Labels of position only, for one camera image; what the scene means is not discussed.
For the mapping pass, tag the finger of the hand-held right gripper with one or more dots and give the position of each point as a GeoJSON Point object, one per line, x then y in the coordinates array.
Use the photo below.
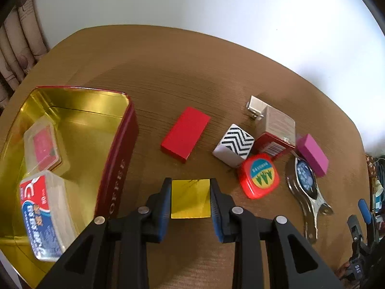
{"type": "Point", "coordinates": [364, 210]}
{"type": "Point", "coordinates": [355, 227]}

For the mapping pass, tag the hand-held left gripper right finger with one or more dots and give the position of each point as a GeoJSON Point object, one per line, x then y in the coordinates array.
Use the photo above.
{"type": "Point", "coordinates": [217, 216]}

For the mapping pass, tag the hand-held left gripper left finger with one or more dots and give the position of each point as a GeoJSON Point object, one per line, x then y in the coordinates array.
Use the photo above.
{"type": "Point", "coordinates": [164, 215]}

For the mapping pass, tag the yellow block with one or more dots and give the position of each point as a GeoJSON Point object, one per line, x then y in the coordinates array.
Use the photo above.
{"type": "Point", "coordinates": [189, 198]}

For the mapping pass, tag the silver metal clamp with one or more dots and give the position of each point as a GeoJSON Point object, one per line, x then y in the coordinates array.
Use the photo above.
{"type": "Point", "coordinates": [312, 213]}

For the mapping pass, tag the red tape measure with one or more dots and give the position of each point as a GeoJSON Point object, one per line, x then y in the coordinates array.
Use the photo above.
{"type": "Point", "coordinates": [260, 174]}

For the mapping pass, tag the red tin box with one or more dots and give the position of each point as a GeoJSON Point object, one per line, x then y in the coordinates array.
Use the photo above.
{"type": "Point", "coordinates": [117, 162]}

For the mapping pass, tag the black-white zigzag cube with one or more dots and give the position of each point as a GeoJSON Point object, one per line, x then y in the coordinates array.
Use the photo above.
{"type": "Point", "coordinates": [234, 141]}

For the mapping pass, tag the pink block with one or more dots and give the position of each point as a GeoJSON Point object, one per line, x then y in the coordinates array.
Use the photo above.
{"type": "Point", "coordinates": [311, 153]}

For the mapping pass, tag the red block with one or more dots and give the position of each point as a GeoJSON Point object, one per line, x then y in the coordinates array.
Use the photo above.
{"type": "Point", "coordinates": [185, 132]}

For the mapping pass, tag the red box with tan top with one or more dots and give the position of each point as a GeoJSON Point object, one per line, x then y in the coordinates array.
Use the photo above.
{"type": "Point", "coordinates": [278, 123]}

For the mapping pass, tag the person's right hand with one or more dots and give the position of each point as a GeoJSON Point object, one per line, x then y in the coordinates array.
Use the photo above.
{"type": "Point", "coordinates": [342, 272]}

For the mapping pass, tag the colourful cloth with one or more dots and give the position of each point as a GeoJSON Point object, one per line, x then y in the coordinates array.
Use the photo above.
{"type": "Point", "coordinates": [376, 171]}

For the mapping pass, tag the clear box with blue-red label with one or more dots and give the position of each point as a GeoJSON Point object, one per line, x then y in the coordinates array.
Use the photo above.
{"type": "Point", "coordinates": [39, 207]}

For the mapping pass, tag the clear box with red cards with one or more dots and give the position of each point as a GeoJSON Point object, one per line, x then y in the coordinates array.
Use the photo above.
{"type": "Point", "coordinates": [45, 147]}

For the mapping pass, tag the beige patterned curtain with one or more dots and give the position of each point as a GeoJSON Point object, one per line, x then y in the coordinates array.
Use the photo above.
{"type": "Point", "coordinates": [18, 51]}

